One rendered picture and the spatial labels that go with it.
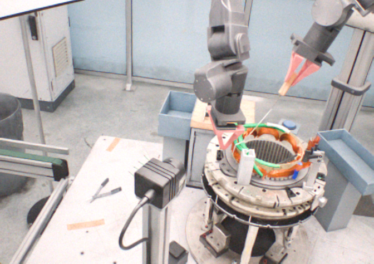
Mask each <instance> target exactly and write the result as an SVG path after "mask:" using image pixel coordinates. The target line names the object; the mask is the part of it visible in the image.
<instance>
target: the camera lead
mask: <svg viewBox="0 0 374 264"><path fill-rule="evenodd" d="M155 197H157V194H156V192H155V191H154V190H153V189H149V191H148V192H147V193H145V194H144V195H143V196H142V199H141V201H140V202H139V203H138V205H137V206H136V207H135V208H134V210H133V211H132V213H131V214H130V216H129V218H128V219H127V221H126V222H125V225H124V226H123V228H122V230H121V233H120V235H119V239H118V244H119V248H120V249H121V250H124V251H127V250H130V249H132V248H134V247H136V246H137V245H139V244H141V243H143V242H146V264H149V259H150V244H149V238H148V237H144V238H141V239H139V240H137V241H136V242H134V243H133V244H131V245H129V246H127V247H126V246H124V244H122V239H123V236H124V234H125V232H126V231H127V229H128V227H129V225H130V223H131V221H132V219H133V218H134V216H135V214H136V212H137V211H138V210H139V209H140V208H141V207H143V206H144V205H146V203H150V202H151V201H152V200H153V199H154V198H155Z"/></svg>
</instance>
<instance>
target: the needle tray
mask: <svg viewBox="0 0 374 264"><path fill-rule="evenodd" d="M316 136H318V137H319V138H320V140H319V142H318V143H319V144H318V149H319V150H320V151H324V152H325V153H324V155H325V156H326V157H327V158H328V159H329V162H328V164H327V166H326V170H327V174H326V175H325V181H324V182H325V185H324V187H323V189H324V194H323V196H322V198H323V197H325V198H327V202H326V204H325V205H324V206H323V207H320V206H319V208H318V209H317V211H316V213H315V214H314V217H315V218H316V220H317V221H318V222H319V224H320V225H321V226H322V227H323V229H324V230H325V231H326V232H330V231H335V230H339V229H344V228H346V227H347V225H348V223H349V221H350V219H351V217H352V215H353V212H354V210H355V208H356V205H357V203H358V201H359V199H360V197H361V195H362V196H364V195H370V194H373V193H374V155H373V154H372V153H370V152H369V150H368V149H367V148H365V147H364V146H363V145H362V144H361V143H360V142H359V141H358V140H356V139H355V138H354V137H353V136H352V135H351V134H350V133H349V132H348V131H347V130H346V129H336V130H326V131H322V132H317V133H316Z"/></svg>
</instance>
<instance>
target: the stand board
mask: <svg viewBox="0 0 374 264"><path fill-rule="evenodd" d="M206 105H207V103H203V102H201V101H200V100H199V99H198V100H197V103H196V107H195V111H194V114H193V116H192V118H191V124H190V127H194V128H201V129H205V130H211V131H213V127H212V124H211V121H210V117H205V122H203V116H204V114H205V109H206ZM240 108H241V110H242V112H243V114H244V115H245V118H246V122H245V123H246V124H251V123H255V101H248V100H242V102H241V105H240Z"/></svg>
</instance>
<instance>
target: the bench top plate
mask: <svg viewBox="0 0 374 264"><path fill-rule="evenodd" d="M115 138H116V137H111V136H100V137H99V138H98V140H97V142H96V144H95V146H94V147H93V149H91V151H90V153H89V155H88V157H87V158H86V160H85V162H84V164H83V165H82V167H81V169H80V171H79V173H78V174H77V176H76V178H75V179H74V181H73V183H72V184H71V186H70V188H69V190H68V192H67V193H66V195H65V197H64V199H63V200H62V202H61V204H60V205H59V207H58V209H57V211H56V213H55V214H54V216H53V217H52V219H51V221H50V223H49V224H48V226H47V228H46V229H45V231H44V233H43V235H42V236H41V238H40V240H39V241H38V243H37V244H36V246H35V248H34V250H33V251H32V253H31V255H30V257H29V259H28V261H27V262H26V264H142V243H141V244H139V245H137V246H136V247H134V248H132V249H130V250H127V251H124V250H121V249H120V248H119V244H118V239H119V235H120V233H121V230H122V228H123V226H124V225H125V222H126V221H127V219H128V218H129V216H130V214H131V213H132V211H133V210H134V208H135V207H136V206H137V205H138V203H139V202H140V200H138V199H137V198H136V195H135V191H134V176H133V175H134V173H135V172H136V171H137V169H136V168H138V169H140V168H141V167H142V166H143V164H145V163H147V162H148V161H149V160H150V159H151V158H155V159H157V160H161V161H162V160H163V144H157V143H149V142H144V141H140V140H132V139H124V138H121V139H120V140H119V142H118V144H117V145H116V146H115V147H114V149H113V150H112V151H111V152H110V151H106V149H107V148H108V147H109V146H110V145H111V143H112V141H113V140H114V139H115ZM144 156H146V157H147V158H148V159H149V160H148V159H147V158H146V157H144ZM138 161H140V162H141V163H143V164H141V163H139V162H138ZM134 167H136V168H134ZM128 171H129V172H130V173H131V174H133V175H131V174H130V173H129V172H128ZM187 172H188V162H187V166H186V170H185V175H184V177H185V181H186V179H187ZM106 178H109V182H108V183H107V184H106V185H105V186H104V187H103V188H102V189H101V190H100V192H99V193H98V194H101V193H105V192H110V191H111V190H113V189H115V188H117V187H122V191H119V192H117V193H114V194H113V195H111V194H110V195H107V196H104V197H100V198H96V199H95V200H94V201H93V202H92V203H90V202H91V201H92V200H93V199H89V200H87V199H88V198H89V197H91V196H93V195H95V193H96V192H97V190H98V188H99V187H100V185H101V183H102V182H103V181H104V180H105V179H106ZM206 196H207V195H206V194H205V193H204V191H203V190H200V189H196V188H190V187H186V182H185V184H184V187H183V189H182V190H180V192H179V194H178V196H176V198H175V199H174V200H173V201H172V210H171V226H170V242H171V241H176V242H177V243H178V244H179V245H182V246H183V247H184V248H185V249H186V250H187V251H189V254H188V262H187V263H186V264H198V263H197V261H196V260H195V259H194V257H193V255H192V254H191V252H190V250H189V247H188V244H187V242H186V236H185V226H186V220H187V218H188V215H189V213H190V211H191V209H192V208H193V207H194V206H195V205H196V204H197V202H198V201H200V200H201V199H202V198H204V197H206ZM99 219H104V221H105V224H104V225H100V226H96V227H89V228H83V229H76V230H71V231H67V227H66V225H67V224H76V223H83V222H89V221H96V220H99ZM303 225H304V226H305V228H306V230H307V233H308V238H309V242H310V255H309V260H308V263H307V264H374V230H373V229H372V228H370V227H368V226H367V225H365V224H364V223H362V222H360V221H359V220H357V219H355V218H353V217H351V219H350V221H349V223H348V225H347V227H346V228H344V229H339V230H335V231H330V232H326V231H325V230H324V229H323V227H322V226H321V225H320V224H319V222H318V221H317V220H316V218H315V217H314V216H312V217H311V218H310V219H309V220H307V221H305V222H303ZM141 238H142V207H141V208H140V209H139V210H138V211H137V212H136V214H135V216H134V218H133V219H132V221H131V223H130V225H129V227H128V229H127V231H126V232H125V234H124V236H123V239H122V244H124V246H126V247H127V246H129V245H131V244H133V243H134V242H136V241H137V240H139V239H141ZM325 240H326V241H325ZM170 242H169V243H170ZM325 243H326V244H325Z"/></svg>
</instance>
